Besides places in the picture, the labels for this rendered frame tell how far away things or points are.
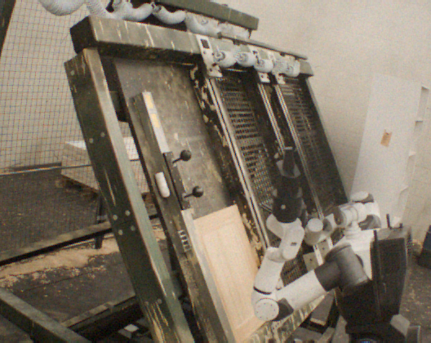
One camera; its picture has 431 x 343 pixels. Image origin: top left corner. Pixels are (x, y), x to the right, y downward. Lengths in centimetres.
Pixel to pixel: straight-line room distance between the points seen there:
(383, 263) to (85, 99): 110
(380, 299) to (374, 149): 410
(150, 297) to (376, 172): 447
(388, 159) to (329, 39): 243
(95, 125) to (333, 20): 618
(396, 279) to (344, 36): 594
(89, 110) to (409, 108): 446
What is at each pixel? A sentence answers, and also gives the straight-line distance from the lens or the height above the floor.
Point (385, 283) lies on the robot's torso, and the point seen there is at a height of 125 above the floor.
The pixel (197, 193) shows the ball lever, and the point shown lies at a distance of 166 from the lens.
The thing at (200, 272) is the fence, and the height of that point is 116.
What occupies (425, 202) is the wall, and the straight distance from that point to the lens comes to 715.
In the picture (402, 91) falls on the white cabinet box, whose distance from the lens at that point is 571.
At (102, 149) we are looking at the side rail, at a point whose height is 154.
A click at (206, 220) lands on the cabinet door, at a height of 129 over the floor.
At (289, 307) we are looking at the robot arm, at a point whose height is 116.
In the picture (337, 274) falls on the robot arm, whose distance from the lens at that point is 162.
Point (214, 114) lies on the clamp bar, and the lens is 213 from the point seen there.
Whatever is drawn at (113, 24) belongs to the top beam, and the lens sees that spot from 173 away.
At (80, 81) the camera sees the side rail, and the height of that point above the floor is 173.
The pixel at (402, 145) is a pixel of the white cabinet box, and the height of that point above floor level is 134.
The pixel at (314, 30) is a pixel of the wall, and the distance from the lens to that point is 763.
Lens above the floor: 186
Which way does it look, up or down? 12 degrees down
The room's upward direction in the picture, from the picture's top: 10 degrees clockwise
